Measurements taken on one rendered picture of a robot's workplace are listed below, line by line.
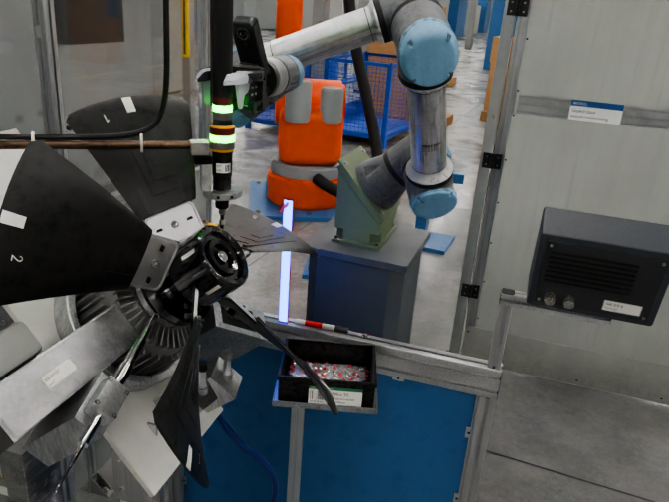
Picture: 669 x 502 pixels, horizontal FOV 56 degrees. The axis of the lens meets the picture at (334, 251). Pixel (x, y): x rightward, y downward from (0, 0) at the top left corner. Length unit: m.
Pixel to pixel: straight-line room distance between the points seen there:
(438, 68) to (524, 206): 1.64
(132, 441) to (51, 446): 0.19
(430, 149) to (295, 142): 3.50
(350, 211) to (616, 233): 0.70
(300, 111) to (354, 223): 3.14
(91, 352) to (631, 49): 2.32
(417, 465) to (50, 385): 1.06
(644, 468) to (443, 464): 1.32
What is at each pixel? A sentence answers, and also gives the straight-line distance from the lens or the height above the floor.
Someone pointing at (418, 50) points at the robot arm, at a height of 1.56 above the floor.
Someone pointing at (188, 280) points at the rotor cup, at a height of 1.20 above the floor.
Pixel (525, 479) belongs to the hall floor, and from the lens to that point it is 2.63.
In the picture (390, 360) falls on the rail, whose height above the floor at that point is 0.83.
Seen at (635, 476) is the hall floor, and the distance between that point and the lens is 2.84.
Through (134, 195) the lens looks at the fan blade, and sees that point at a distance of 1.16.
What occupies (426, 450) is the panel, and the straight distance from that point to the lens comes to 1.72.
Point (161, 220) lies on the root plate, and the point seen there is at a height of 1.26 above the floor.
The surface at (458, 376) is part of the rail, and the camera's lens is 1.56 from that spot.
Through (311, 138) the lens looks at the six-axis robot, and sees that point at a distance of 4.93.
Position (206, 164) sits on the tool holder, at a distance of 1.12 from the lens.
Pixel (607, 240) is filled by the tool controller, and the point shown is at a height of 1.23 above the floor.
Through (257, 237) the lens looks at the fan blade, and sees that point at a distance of 1.28.
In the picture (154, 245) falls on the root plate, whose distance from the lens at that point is 1.04.
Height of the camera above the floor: 1.65
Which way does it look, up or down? 22 degrees down
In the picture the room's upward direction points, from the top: 4 degrees clockwise
